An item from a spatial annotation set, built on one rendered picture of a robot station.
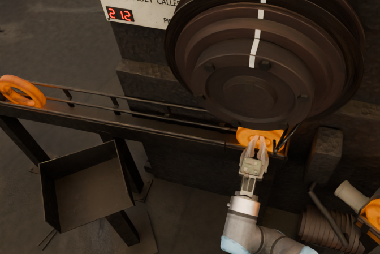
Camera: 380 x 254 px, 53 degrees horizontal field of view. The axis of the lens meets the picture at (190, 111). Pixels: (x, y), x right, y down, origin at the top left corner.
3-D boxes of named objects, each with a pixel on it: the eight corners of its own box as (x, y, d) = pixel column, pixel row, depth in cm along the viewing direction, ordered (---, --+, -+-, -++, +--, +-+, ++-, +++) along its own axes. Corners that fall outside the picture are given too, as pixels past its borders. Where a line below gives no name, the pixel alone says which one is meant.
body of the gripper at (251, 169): (267, 159, 114) (258, 199, 111) (266, 164, 122) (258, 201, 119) (241, 154, 116) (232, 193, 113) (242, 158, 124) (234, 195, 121)
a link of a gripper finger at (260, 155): (270, 131, 118) (264, 160, 116) (270, 135, 124) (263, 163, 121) (260, 129, 119) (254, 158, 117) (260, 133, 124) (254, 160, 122)
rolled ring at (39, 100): (33, 115, 159) (37, 108, 161) (48, 104, 145) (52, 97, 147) (-9, 89, 151) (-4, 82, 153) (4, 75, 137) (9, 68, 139)
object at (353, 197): (345, 185, 124) (348, 176, 119) (369, 205, 118) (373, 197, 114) (332, 197, 122) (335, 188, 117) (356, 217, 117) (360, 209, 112)
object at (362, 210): (368, 208, 121) (376, 193, 113) (370, 210, 121) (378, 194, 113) (353, 223, 119) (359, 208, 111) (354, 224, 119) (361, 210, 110)
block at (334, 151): (305, 157, 138) (318, 122, 119) (327, 162, 137) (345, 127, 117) (301, 184, 133) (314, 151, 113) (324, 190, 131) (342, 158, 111)
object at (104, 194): (97, 229, 187) (38, 163, 127) (149, 211, 190) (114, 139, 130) (105, 271, 175) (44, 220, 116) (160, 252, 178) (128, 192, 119)
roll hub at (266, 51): (199, 103, 105) (191, 28, 81) (303, 125, 98) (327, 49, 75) (193, 120, 102) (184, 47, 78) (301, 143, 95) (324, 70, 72)
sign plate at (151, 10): (109, 16, 115) (92, -37, 100) (192, 29, 109) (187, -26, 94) (106, 21, 114) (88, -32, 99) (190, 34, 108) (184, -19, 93)
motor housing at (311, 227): (285, 240, 177) (306, 197, 133) (335, 253, 172) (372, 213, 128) (281, 268, 170) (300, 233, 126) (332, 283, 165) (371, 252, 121)
